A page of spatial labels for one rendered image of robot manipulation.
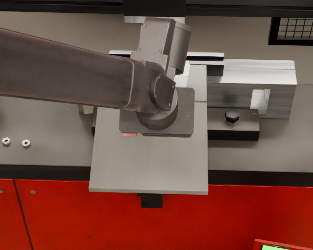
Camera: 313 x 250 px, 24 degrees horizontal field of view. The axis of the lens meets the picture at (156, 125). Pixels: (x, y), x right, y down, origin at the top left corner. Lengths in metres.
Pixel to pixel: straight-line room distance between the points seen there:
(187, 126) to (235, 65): 0.34
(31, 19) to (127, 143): 1.76
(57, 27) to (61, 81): 2.15
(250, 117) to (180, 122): 0.35
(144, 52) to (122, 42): 1.84
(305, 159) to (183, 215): 0.26
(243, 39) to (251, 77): 1.47
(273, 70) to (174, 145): 0.27
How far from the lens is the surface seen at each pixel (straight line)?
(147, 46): 0.88
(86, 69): 0.70
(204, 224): 1.42
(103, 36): 2.75
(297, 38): 2.31
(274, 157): 1.30
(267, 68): 1.31
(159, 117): 0.88
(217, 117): 1.30
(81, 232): 1.47
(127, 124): 0.99
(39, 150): 1.31
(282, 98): 1.31
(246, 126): 1.30
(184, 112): 0.99
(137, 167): 1.12
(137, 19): 1.21
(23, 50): 0.61
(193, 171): 1.11
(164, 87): 0.83
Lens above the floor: 1.91
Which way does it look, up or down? 51 degrees down
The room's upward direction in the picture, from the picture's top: straight up
